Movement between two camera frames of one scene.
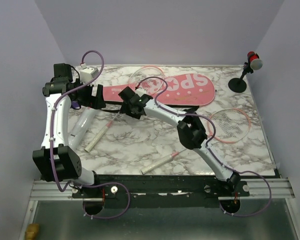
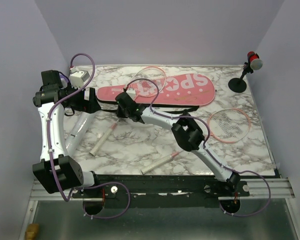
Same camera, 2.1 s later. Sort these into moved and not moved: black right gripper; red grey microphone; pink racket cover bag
Moved: black right gripper
Not moved: red grey microphone; pink racket cover bag
